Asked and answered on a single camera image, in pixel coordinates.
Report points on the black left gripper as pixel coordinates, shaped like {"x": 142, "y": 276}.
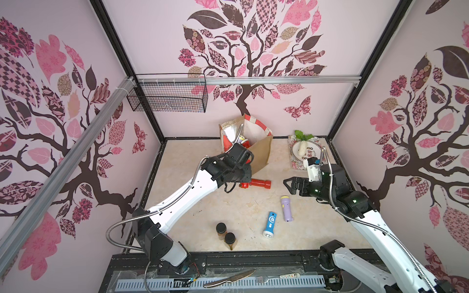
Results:
{"x": 246, "y": 176}

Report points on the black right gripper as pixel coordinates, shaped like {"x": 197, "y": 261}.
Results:
{"x": 303, "y": 187}

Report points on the purple flashlight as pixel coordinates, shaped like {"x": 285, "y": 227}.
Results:
{"x": 286, "y": 206}

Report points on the blue flashlight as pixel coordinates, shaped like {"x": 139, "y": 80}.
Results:
{"x": 270, "y": 224}

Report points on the red flashlight row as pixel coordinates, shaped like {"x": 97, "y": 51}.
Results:
{"x": 244, "y": 142}

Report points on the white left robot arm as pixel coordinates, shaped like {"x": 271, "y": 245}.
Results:
{"x": 150, "y": 227}

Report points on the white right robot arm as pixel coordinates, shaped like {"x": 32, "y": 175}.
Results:
{"x": 405, "y": 274}

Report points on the red and brown tote bag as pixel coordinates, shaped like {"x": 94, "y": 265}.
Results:
{"x": 258, "y": 133}

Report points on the floral plate with radish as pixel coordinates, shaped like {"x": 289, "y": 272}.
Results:
{"x": 302, "y": 147}

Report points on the black cap jar rear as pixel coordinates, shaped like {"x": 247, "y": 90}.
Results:
{"x": 221, "y": 230}

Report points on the black cap jar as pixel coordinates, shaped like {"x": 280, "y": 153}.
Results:
{"x": 230, "y": 240}
{"x": 221, "y": 230}

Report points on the black cap jar front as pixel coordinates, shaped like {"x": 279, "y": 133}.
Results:
{"x": 230, "y": 240}

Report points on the silver fork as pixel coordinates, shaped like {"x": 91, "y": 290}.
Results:
{"x": 266, "y": 279}

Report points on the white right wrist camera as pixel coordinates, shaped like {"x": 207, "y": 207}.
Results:
{"x": 312, "y": 166}

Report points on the black wire basket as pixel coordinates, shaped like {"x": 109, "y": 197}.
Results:
{"x": 169, "y": 92}

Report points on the wooden handled knife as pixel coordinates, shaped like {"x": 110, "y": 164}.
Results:
{"x": 230, "y": 280}

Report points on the aluminium rail back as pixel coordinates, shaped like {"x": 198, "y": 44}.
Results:
{"x": 256, "y": 79}

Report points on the aluminium rail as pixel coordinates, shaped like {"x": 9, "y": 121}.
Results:
{"x": 28, "y": 220}
{"x": 256, "y": 79}

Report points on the aluminium rail left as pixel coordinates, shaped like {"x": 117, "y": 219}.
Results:
{"x": 28, "y": 220}

